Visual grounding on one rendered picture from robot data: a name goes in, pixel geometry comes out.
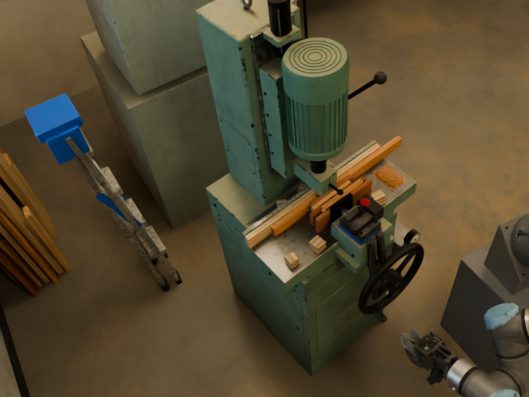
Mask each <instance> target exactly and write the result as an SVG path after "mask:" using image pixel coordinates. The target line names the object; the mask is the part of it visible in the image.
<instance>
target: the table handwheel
mask: <svg viewBox="0 0 529 397"><path fill-rule="evenodd" d="M407 254H408V255H407ZM405 255H407V257H406V258H405V260H404V261H403V262H402V263H401V264H400V265H399V266H398V267H397V268H396V270H395V269H390V267H391V266H392V265H394V264H395V263H396V262H397V261H398V260H400V259H401V258H403V257H404V256H405ZM414 255H415V258H414V260H413V262H412V264H411V266H410V268H409V270H408V272H407V273H406V274H405V275H404V277H402V275H401V274H400V273H401V271H402V270H403V269H404V268H405V266H406V265H407V264H408V263H409V261H410V260H411V259H412V257H413V256H414ZM423 259H424V248H423V247H422V246H421V245H420V244H419V243H408V244H406V245H404V246H403V247H400V248H399V249H397V250H396V251H395V252H394V253H393V254H391V255H390V256H389V257H388V258H387V259H385V260H384V261H383V262H382V263H381V262H379V261H378V260H377V259H376V269H375V272H374V273H373V274H372V275H371V276H370V278H369V279H368V281H367V283H366V284H365V286H364V288H363V290H362V292H361V294H360V297H359V300H358V308H359V310H360V312H362V313H363V314H372V311H371V308H372V307H375V308H376V309H377V310H382V309H383V308H385V307H386V306H388V305H389V304H390V303H391V302H393V301H394V300H395V299H396V298H397V297H398V296H399V295H400V294H401V293H402V292H403V291H404V290H405V288H406V287H407V286H408V285H409V283H410V282H411V280H412V279H413V277H414V276H415V275H416V273H417V271H418V269H419V268H420V266H421V263H422V261H423ZM380 279H381V282H379V280H380ZM378 282H379V283H378ZM377 283H378V284H377ZM384 286H386V287H387V288H388V289H389V293H388V295H386V296H385V297H384V298H383V299H381V300H379V301H378V302H377V303H375V304H373V305H371V306H367V303H368V298H369V296H370V294H371V293H372V292H374V291H375V290H377V289H379V288H381V287H384Z"/></svg>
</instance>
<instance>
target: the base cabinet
mask: <svg viewBox="0 0 529 397"><path fill-rule="evenodd" d="M210 206H211V209H212V212H213V217H214V221H215V223H216V229H217V231H218V235H219V237H220V243H221V246H222V249H223V252H224V257H225V260H226V263H227V266H228V272H229V274H230V278H231V282H232V286H233V288H234V292H235V294H236V295H237V296H238V297H239V298H240V299H241V300H242V301H243V302H244V303H245V304H246V305H247V306H248V307H249V308H250V310H251V311H252V312H253V313H254V314H255V315H256V316H257V318H258V319H259V320H260V321H261V322H262V323H263V324H264V326H265V327H266V328H267V329H268V330H269V331H270V332H271V333H272V334H273V335H274V337H275V338H277V340H278V341H279V342H280V343H281V344H282V345H283V346H284V347H285V348H286V349H287V350H288V352H289V353H290V354H291V355H292V356H293V357H294V358H295V359H296V361H297V362H298V363H299V364H300V365H301V366H302V367H303V369H304V370H305V371H306V372H307V373H308V374H309V375H310V376H311V377H314V376H315V375H316V374H317V373H318V372H319V371H321V370H322V368H323V367H325V366H326V365H327V364H328V363H329V362H331V361H332V360H333V359H334V358H336V357H337V356H338V355H339V354H340V353H342V352H343V351H344V350H345V349H346V348H347V347H348V346H349V345H350V344H351V343H353V342H354V341H355V340H356V339H357V338H359V337H360V336H361V335H362V334H363V333H365V332H366V331H367V330H368V329H369V328H371V327H372V326H373V325H374V324H375V323H376V322H377V321H378V319H377V318H376V316H375V315H374V314H363V313H362V312H360V310H359V308H358V300H359V297H360V294H361V292H362V290H363V288H364V286H365V284H366V283H367V281H368V279H369V268H368V266H367V265H365V266H364V267H363V268H362V269H360V270H359V271H358V272H356V273H354V272H353V271H352V270H351V269H349V268H348V267H347V266H346V267H345V268H344V269H342V270H341V271H339V272H338V273H337V274H335V275H334V276H333V277H332V278H331V279H330V280H328V281H327V282H326V283H325V284H323V285H322V286H321V287H319V288H318V289H316V290H315V291H314V292H313V293H312V294H311V295H309V296H308V297H307V298H305V297H304V296H303V295H302V294H301V293H300V292H299V291H298V290H297V289H296V288H295V287H293V288H291V289H290V290H289V291H288V292H287V293H286V292H285V291H284V290H283V289H282V288H281V287H280V286H279V285H278V284H277V283H276V282H275V281H274V280H273V279H272V278H271V277H270V276H269V275H268V274H267V273H266V272H265V271H264V270H263V269H262V268H261V267H260V266H259V265H258V264H257V263H256V262H255V261H254V260H253V259H252V258H251V257H250V256H249V255H248V254H247V253H246V248H245V244H244V241H243V237H242V234H241V233H240V232H239V231H238V230H237V229H236V228H235V227H234V226H233V225H232V224H231V223H230V222H229V221H228V220H227V219H226V218H225V217H224V216H223V215H222V214H221V213H220V212H219V211H218V210H217V209H216V208H215V207H214V206H213V205H212V204H211V203H210Z"/></svg>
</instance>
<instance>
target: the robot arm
mask: <svg viewBox="0 0 529 397"><path fill-rule="evenodd" d="M510 244H511V249H512V253H513V255H514V256H515V258H516V260H517V261H518V262H519V263H521V264H522V265H525V266H527V267H529V214H526V215H524V216H523V217H521V218H520V219H519V220H518V221H517V222H516V224H515V225H514V227H513V230H512V234H511V239H510ZM484 320H485V322H486V329H487V330H488V332H489V335H490V339H491V342H492V344H493V347H494V351H495V354H496V358H497V360H498V364H499V366H498V367H497V368H496V369H495V370H494V371H492V372H491V373H486V372H485V371H483V370H482V369H480V368H479V367H478V366H476V365H474V364H473V363H472V362H470V361H469V360H467V359H466V358H462V359H459V358H458V357H457V355H456V354H454V353H453V352H452V351H450V350H448V349H447V348H446V345H445V341H444V340H443V339H442V338H440V337H439V336H437V335H435V334H434V333H433V332H431V331H430V335H429V334H427V335H425V336H424V337H423V338H421V337H420V335H419V334H418V332H417V331H416V330H415V329H414V328H412V329H411V333H410V334H406V333H402V334H401V335H400V341H401V344H402V346H403V347H404V349H405V352H406V354H407V355H408V357H409V360H410V361H411V362H412V363H413V364H415V365H417V366H419V367H420V368H421V367H423V368H424V369H426V370H427V371H431V373H430V376H429V377H428V378H427V381H428V382H429V383H430V384H431V385H433V384H435V383H439V382H441V381H442V378H444V380H446V384H447V385H448V387H450V388H451V389H452V391H455V392H456V393H458V394H459V395H461V396H462V397H523V396H524V395H526V394H527V393H528V392H529V309H520V310H519V307H518V306H517V305H516V304H514V303H503V304H500V305H497V306H494V307H492V308H490V309H489V310H488V311H487V312H486V313H485V316H484ZM434 336H436V337H438V338H439V339H440V341H439V340H437V339H436V338H434ZM410 342H411V343H412V344H415V345H412V344H411V343H410Z"/></svg>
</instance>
